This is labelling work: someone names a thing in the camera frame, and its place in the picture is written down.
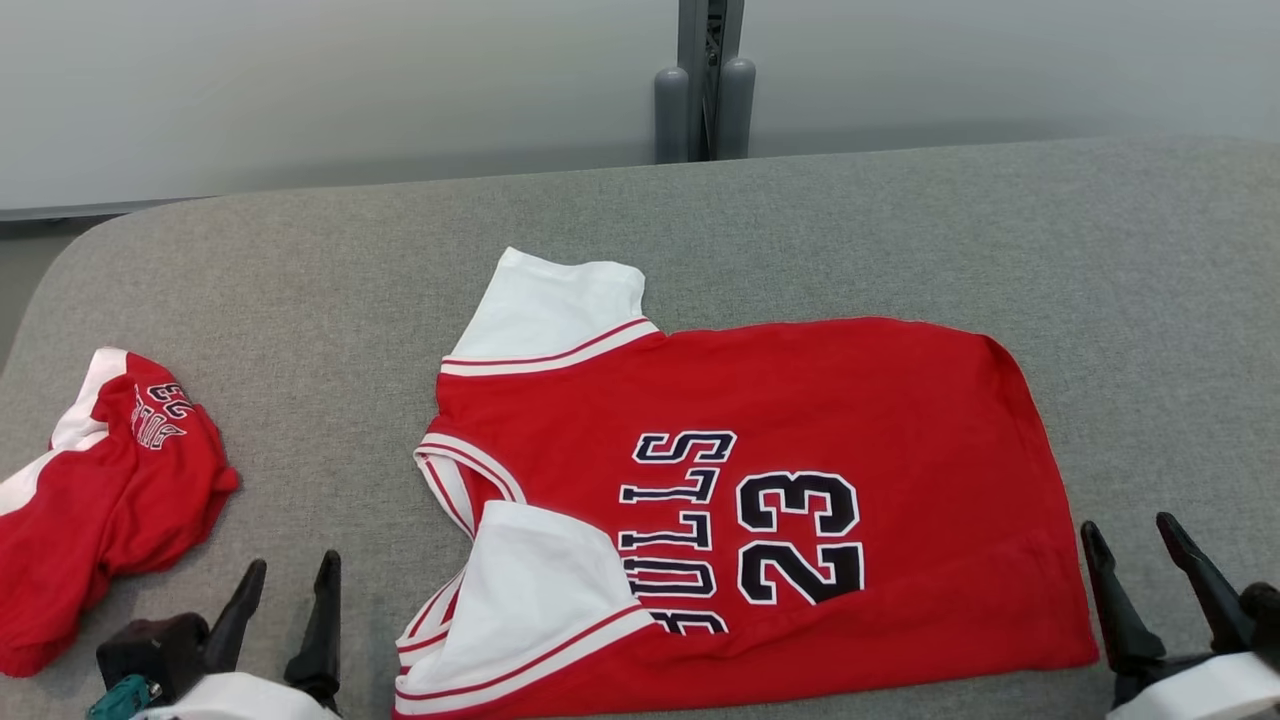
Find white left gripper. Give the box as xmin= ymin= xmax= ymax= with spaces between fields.
xmin=135 ymin=550 xmax=343 ymax=720

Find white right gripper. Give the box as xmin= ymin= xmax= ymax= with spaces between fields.
xmin=1080 ymin=512 xmax=1280 ymax=720

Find red white-striped shorts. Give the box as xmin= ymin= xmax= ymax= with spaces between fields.
xmin=0 ymin=346 xmax=242 ymax=679

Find red Bulls 23 jersey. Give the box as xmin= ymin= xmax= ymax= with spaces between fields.
xmin=393 ymin=247 xmax=1100 ymax=720

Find teal left camera connector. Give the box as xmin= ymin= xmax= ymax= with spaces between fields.
xmin=87 ymin=674 xmax=153 ymax=720

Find grey partition post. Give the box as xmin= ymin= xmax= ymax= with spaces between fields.
xmin=654 ymin=0 xmax=758 ymax=164

